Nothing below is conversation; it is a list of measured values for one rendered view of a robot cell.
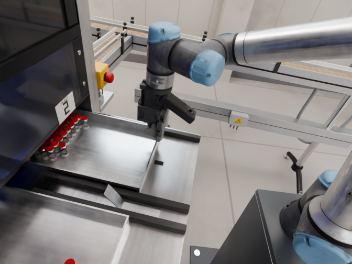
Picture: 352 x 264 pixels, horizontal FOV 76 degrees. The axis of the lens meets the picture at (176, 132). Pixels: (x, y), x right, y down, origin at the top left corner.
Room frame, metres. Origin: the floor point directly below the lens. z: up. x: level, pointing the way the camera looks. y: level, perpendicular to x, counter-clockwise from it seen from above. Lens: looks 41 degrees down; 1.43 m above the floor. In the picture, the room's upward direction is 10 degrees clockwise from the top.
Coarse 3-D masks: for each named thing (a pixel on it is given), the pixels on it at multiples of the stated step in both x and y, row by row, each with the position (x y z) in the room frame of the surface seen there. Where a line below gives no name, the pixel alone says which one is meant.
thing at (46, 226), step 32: (0, 192) 0.28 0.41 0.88; (32, 192) 0.28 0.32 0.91; (0, 224) 0.21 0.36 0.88; (32, 224) 0.22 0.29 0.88; (64, 224) 0.23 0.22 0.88; (96, 224) 0.25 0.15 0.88; (128, 224) 0.26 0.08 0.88; (0, 256) 0.15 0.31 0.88; (32, 256) 0.16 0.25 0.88; (64, 256) 0.17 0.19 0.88; (96, 256) 0.18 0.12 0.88
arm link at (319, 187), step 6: (324, 174) 0.42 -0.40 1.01; (330, 174) 0.42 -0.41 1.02; (336, 174) 0.42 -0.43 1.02; (318, 180) 0.41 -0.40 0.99; (324, 180) 0.40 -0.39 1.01; (330, 180) 0.39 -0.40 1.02; (312, 186) 0.42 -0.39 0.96; (318, 186) 0.40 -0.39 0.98; (324, 186) 0.39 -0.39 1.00; (306, 192) 0.42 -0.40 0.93; (312, 192) 0.39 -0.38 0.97; (318, 192) 0.38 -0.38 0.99; (324, 192) 0.37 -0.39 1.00; (306, 198) 0.39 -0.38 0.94; (312, 198) 0.37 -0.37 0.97
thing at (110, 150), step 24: (96, 120) 0.62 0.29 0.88; (120, 120) 0.61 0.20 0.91; (72, 144) 0.49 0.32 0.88; (96, 144) 0.50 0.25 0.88; (120, 144) 0.52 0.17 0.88; (144, 144) 0.54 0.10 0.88; (24, 168) 0.37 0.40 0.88; (48, 168) 0.36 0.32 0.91; (72, 168) 0.39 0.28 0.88; (96, 168) 0.41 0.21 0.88; (120, 168) 0.42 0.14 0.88; (144, 168) 0.44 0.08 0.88
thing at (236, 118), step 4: (232, 112) 1.34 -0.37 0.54; (236, 112) 1.35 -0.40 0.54; (232, 116) 1.31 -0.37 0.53; (236, 116) 1.31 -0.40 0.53; (240, 116) 1.31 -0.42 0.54; (244, 116) 1.31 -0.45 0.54; (248, 116) 1.32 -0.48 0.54; (228, 120) 1.34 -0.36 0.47; (232, 120) 1.31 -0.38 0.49; (236, 120) 1.31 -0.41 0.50; (240, 120) 1.31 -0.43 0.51; (244, 120) 1.31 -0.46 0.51; (232, 124) 1.31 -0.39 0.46; (236, 124) 1.31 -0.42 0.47; (240, 124) 1.31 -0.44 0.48; (244, 124) 1.31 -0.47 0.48
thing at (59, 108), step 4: (72, 92) 0.54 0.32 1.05; (68, 96) 0.51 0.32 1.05; (72, 96) 0.53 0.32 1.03; (64, 100) 0.49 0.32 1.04; (68, 100) 0.51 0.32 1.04; (72, 100) 0.53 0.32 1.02; (60, 104) 0.47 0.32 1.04; (64, 104) 0.49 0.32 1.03; (68, 104) 0.51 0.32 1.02; (72, 104) 0.52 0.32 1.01; (56, 108) 0.45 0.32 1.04; (60, 108) 0.47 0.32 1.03; (68, 108) 0.50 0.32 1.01; (72, 108) 0.52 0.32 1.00; (56, 112) 0.45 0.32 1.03; (60, 112) 0.47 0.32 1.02; (64, 112) 0.48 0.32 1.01; (60, 116) 0.46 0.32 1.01; (64, 116) 0.48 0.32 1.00; (60, 120) 0.46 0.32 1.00
